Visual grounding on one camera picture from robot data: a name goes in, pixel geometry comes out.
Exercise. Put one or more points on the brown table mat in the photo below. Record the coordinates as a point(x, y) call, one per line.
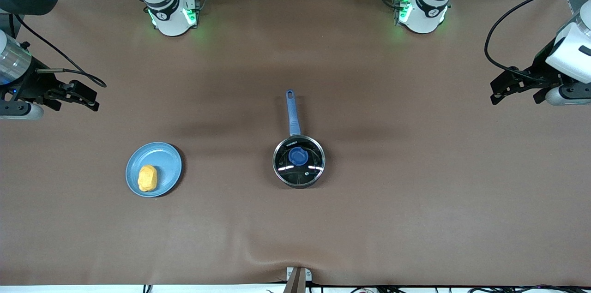
point(415, 219)

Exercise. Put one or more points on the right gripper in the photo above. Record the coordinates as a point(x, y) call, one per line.
point(33, 88)

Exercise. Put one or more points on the yellow potato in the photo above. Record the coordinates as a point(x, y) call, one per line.
point(147, 178)

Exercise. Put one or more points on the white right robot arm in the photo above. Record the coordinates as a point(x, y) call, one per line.
point(168, 16)

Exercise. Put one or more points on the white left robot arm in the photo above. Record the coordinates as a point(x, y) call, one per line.
point(425, 11)

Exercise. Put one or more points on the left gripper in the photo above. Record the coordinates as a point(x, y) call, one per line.
point(539, 73)

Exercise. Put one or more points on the blue plate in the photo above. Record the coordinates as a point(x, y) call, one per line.
point(164, 164)

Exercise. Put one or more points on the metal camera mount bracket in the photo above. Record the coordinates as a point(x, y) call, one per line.
point(298, 279)

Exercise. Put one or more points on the glass lid blue knob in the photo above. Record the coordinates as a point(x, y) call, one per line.
point(300, 173)

